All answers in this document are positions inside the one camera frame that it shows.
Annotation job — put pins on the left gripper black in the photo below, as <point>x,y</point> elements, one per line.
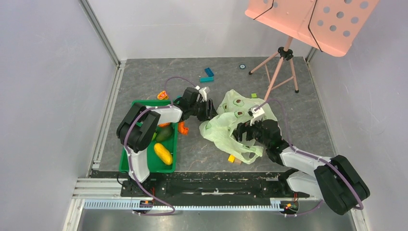
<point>209,114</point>

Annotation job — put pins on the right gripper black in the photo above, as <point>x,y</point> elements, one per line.
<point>249,131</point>

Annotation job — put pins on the pale green plastic bag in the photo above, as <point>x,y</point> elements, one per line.
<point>234,110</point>

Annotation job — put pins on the orange fake fruit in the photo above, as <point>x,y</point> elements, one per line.
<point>164,125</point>

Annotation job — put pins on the dark green fake avocado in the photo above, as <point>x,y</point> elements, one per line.
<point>165,133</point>

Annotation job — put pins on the yellow fake fruit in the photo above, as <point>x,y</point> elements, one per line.
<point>163,153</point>

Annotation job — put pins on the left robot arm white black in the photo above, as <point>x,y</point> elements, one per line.
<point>139,124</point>

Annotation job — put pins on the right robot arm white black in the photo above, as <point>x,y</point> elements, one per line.
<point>332,180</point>

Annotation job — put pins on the orange curved toy piece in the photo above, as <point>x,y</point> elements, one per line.
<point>182,129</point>

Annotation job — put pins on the teal rectangular block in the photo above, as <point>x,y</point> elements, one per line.
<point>206,79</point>

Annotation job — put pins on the blue lego brick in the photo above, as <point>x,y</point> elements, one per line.
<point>209,72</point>

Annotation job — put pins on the orange yellow round toy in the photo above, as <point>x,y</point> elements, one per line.
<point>163,95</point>

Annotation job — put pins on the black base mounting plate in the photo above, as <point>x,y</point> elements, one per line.
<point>210,188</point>

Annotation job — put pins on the pink music stand desk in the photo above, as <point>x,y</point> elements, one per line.
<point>327,25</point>

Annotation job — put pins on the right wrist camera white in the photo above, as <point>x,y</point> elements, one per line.
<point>257,114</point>

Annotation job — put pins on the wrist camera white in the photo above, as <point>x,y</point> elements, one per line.
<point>203,93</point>
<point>257,114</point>

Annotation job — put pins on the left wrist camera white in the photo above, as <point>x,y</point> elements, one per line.
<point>203,93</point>

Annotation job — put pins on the white cable duct strip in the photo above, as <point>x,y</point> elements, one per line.
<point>141,205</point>

